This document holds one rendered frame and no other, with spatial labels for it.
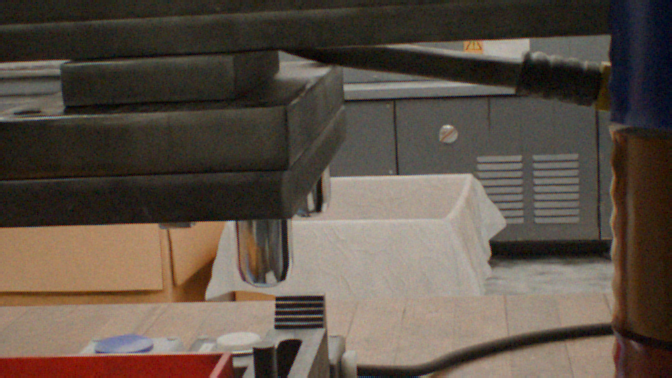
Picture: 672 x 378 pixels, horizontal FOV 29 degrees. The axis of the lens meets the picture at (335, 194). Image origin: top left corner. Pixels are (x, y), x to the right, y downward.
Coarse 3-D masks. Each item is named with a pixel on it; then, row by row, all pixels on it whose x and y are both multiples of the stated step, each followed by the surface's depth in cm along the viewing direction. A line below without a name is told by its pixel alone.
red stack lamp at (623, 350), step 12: (612, 324) 23; (624, 336) 22; (636, 336) 22; (612, 348) 23; (624, 348) 22; (636, 348) 22; (648, 348) 22; (660, 348) 22; (624, 360) 22; (636, 360) 22; (648, 360) 22; (660, 360) 22; (624, 372) 22; (636, 372) 22; (648, 372) 22; (660, 372) 22
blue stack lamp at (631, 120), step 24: (624, 0) 21; (648, 0) 21; (624, 24) 21; (648, 24) 21; (624, 48) 21; (648, 48) 21; (624, 72) 21; (648, 72) 21; (624, 96) 21; (648, 96) 21; (624, 120) 22; (648, 120) 21
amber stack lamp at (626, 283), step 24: (624, 144) 22; (648, 144) 21; (624, 168) 22; (648, 168) 21; (624, 192) 22; (648, 192) 21; (624, 216) 22; (648, 216) 21; (624, 240) 22; (648, 240) 21; (624, 264) 22; (648, 264) 21; (624, 288) 22; (648, 288) 22; (624, 312) 22; (648, 312) 22; (648, 336) 22
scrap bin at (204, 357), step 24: (0, 360) 79; (24, 360) 79; (48, 360) 78; (72, 360) 78; (96, 360) 78; (120, 360) 78; (144, 360) 78; (168, 360) 78; (192, 360) 77; (216, 360) 77
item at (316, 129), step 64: (0, 0) 44; (64, 0) 44; (128, 0) 44; (192, 0) 44; (256, 0) 44; (320, 0) 43; (384, 0) 43; (448, 0) 43; (512, 0) 43; (576, 0) 43; (64, 64) 44; (128, 64) 43; (192, 64) 43; (256, 64) 47; (320, 64) 56; (0, 128) 42; (64, 128) 41; (128, 128) 41; (192, 128) 41; (256, 128) 41; (320, 128) 49; (0, 192) 42; (64, 192) 42; (128, 192) 42; (192, 192) 41; (256, 192) 41; (320, 192) 56; (256, 256) 44
